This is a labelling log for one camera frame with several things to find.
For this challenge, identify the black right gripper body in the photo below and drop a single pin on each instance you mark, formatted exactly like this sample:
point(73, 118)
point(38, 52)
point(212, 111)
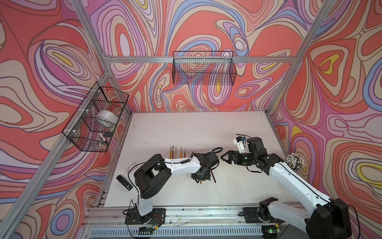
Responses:
point(246, 158)

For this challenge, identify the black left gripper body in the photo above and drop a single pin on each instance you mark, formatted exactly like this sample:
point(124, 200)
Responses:
point(205, 177)

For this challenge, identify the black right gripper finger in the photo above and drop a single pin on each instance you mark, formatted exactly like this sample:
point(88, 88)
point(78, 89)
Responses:
point(230, 161)
point(231, 154)

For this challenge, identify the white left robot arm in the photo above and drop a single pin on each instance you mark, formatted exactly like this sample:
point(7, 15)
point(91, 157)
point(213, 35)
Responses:
point(153, 174)

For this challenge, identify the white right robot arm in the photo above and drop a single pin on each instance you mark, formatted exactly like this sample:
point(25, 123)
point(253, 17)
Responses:
point(322, 216)

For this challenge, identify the clear cup of craft knives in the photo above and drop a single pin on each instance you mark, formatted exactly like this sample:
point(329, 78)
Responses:
point(295, 161)

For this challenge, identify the small white red card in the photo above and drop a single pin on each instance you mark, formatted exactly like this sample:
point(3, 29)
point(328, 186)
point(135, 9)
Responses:
point(129, 167)

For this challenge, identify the white tape roll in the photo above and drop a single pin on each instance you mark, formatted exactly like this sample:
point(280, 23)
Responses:
point(106, 118)

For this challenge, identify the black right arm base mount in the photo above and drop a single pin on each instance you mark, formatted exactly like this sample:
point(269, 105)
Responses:
point(260, 214)

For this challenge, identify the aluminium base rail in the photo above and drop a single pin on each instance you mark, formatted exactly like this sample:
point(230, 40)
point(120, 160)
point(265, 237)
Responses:
point(188, 222)

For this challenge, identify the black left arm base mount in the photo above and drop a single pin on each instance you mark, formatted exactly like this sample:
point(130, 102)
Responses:
point(146, 216)

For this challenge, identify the black wire basket back wall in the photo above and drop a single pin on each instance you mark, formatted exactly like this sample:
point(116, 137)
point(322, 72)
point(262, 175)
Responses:
point(204, 68)

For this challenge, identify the black wire basket wall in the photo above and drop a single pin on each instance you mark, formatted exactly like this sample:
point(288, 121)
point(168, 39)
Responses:
point(204, 68)
point(83, 130)

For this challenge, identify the black wire basket left wall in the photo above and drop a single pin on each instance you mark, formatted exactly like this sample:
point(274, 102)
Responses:
point(83, 130)

